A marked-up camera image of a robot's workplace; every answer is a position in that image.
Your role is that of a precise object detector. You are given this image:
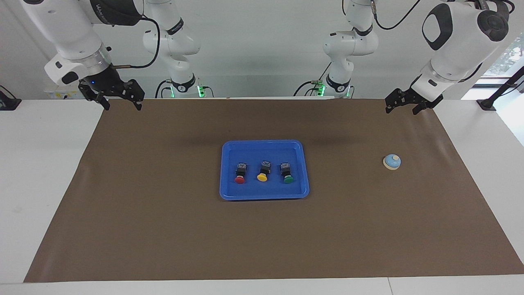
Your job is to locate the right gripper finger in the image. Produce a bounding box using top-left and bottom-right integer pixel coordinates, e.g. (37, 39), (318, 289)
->
(79, 82), (110, 111)
(125, 79), (145, 111)

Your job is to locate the light blue call bell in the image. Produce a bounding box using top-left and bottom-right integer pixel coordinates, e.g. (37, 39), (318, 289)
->
(382, 153), (401, 170)

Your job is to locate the yellow push button switch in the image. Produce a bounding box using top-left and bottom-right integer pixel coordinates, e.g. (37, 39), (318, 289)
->
(257, 161), (273, 182)

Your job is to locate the blue plastic tray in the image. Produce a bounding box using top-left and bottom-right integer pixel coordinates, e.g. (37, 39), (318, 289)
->
(219, 140), (310, 201)

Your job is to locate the white box with yellow labels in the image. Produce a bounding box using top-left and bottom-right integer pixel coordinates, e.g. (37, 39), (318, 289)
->
(44, 84), (82, 100)

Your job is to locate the window with green foliage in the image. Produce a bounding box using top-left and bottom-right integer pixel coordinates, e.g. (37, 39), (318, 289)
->
(483, 33), (524, 78)

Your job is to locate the brown table mat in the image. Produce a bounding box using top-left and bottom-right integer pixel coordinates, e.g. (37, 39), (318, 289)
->
(23, 98), (524, 283)

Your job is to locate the black right arm base cable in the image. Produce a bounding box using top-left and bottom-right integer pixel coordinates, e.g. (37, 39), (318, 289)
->
(154, 79), (172, 99)

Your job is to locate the black arm base cable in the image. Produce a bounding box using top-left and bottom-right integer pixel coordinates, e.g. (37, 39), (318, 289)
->
(154, 79), (172, 99)
(293, 61), (331, 98)

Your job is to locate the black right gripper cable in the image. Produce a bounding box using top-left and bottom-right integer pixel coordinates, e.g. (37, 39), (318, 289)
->
(111, 14), (161, 69)

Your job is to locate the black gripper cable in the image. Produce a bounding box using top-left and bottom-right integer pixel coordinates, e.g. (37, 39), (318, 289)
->
(111, 14), (161, 69)
(458, 53), (486, 82)

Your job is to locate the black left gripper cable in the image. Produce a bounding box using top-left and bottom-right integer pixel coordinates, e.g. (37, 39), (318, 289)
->
(458, 53), (486, 82)

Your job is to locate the black table clamp mount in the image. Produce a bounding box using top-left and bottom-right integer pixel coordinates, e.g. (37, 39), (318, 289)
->
(0, 85), (22, 111)

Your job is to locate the black left arm base cable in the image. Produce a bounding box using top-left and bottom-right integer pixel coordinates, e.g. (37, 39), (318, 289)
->
(293, 61), (331, 98)

